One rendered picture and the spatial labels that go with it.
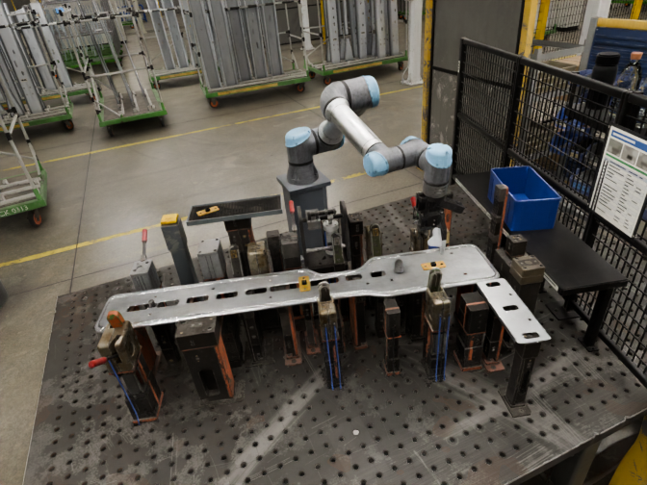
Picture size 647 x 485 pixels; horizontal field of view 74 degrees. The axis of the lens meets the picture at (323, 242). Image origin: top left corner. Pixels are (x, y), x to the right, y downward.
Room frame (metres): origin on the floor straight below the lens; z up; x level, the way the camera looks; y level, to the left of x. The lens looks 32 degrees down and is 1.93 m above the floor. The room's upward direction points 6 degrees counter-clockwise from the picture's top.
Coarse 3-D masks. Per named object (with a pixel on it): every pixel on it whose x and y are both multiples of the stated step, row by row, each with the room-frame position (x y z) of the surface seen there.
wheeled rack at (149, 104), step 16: (80, 16) 7.77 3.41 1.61; (96, 16) 7.35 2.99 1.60; (112, 16) 6.82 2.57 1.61; (80, 64) 6.60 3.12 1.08; (96, 80) 7.96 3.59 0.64; (96, 96) 6.90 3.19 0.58; (112, 96) 8.28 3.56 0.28; (128, 96) 8.14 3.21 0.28; (144, 96) 7.96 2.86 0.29; (160, 96) 6.94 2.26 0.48; (96, 112) 6.60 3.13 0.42; (112, 112) 6.67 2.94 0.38; (128, 112) 7.00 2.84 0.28; (144, 112) 6.90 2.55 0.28; (160, 112) 6.89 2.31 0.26
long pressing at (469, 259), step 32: (384, 256) 1.33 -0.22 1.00; (416, 256) 1.31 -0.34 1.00; (448, 256) 1.29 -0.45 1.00; (480, 256) 1.27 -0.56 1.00; (192, 288) 1.26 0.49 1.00; (224, 288) 1.24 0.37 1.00; (256, 288) 1.22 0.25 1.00; (352, 288) 1.16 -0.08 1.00; (384, 288) 1.15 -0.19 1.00; (416, 288) 1.13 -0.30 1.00; (448, 288) 1.13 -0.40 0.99; (160, 320) 1.10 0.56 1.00
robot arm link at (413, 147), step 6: (408, 138) 1.33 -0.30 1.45; (414, 138) 1.32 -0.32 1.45; (402, 144) 1.28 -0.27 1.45; (408, 144) 1.27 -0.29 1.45; (414, 144) 1.27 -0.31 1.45; (420, 144) 1.27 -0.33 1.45; (426, 144) 1.27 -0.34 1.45; (402, 150) 1.25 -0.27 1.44; (408, 150) 1.25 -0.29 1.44; (414, 150) 1.26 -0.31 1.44; (420, 150) 1.25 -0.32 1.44; (408, 156) 1.24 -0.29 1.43; (414, 156) 1.25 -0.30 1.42; (408, 162) 1.24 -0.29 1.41; (414, 162) 1.25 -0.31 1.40; (402, 168) 1.25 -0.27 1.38; (420, 168) 1.24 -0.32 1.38
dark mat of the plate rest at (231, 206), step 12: (216, 204) 1.59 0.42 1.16; (228, 204) 1.58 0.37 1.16; (240, 204) 1.57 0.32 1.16; (252, 204) 1.56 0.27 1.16; (264, 204) 1.55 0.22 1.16; (276, 204) 1.54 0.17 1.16; (192, 216) 1.51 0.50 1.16; (204, 216) 1.50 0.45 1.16; (216, 216) 1.49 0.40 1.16; (228, 216) 1.48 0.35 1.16
